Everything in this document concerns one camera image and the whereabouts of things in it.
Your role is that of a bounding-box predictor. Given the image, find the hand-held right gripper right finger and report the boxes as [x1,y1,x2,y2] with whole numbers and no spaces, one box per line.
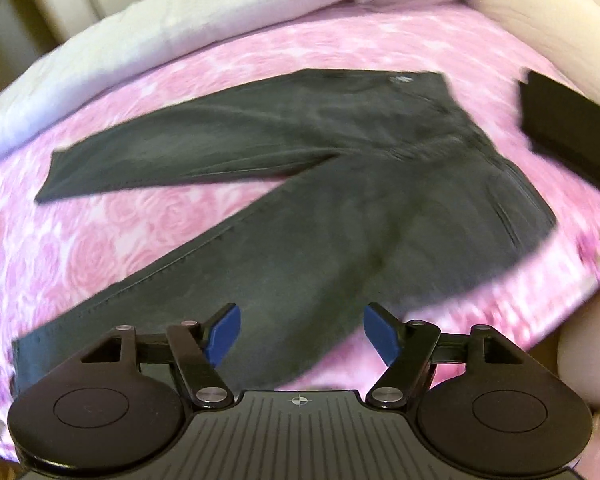
[363,302,524,409]

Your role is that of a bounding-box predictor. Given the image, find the pink floral blanket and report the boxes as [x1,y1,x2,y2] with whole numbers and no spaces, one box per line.
[0,2,600,461]

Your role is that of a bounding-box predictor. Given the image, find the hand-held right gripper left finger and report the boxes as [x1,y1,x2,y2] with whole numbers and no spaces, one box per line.
[80,303,242,409]

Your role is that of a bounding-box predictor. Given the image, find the dark grey jeans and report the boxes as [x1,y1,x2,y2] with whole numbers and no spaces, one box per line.
[11,67,559,401]

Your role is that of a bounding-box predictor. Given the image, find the black cloth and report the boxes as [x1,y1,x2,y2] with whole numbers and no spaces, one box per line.
[519,70,600,187]

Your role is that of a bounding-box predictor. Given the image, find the white ribbed quilt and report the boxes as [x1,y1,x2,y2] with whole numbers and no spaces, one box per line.
[0,0,487,171]

